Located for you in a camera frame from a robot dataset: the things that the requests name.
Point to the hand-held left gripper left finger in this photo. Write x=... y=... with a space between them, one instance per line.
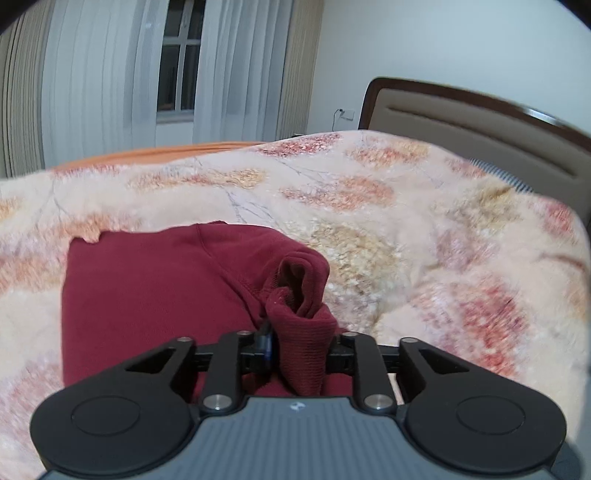
x=265 y=346

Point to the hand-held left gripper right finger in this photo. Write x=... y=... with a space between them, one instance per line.
x=339 y=361

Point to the maroon sweater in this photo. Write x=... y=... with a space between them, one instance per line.
x=152 y=286

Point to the floral printed blanket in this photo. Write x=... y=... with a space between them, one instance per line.
x=415 y=230

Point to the striped pillow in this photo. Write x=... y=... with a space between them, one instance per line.
x=501 y=174

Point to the brown padded headboard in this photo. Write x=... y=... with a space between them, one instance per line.
x=461 y=124

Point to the white sheer curtain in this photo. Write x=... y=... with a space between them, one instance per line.
x=240 y=69
x=101 y=83

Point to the beige curtain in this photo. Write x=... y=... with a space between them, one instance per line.
x=21 y=101
x=298 y=69

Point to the window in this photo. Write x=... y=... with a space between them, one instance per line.
x=178 y=60

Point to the white wall socket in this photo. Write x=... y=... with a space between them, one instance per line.
x=349 y=114

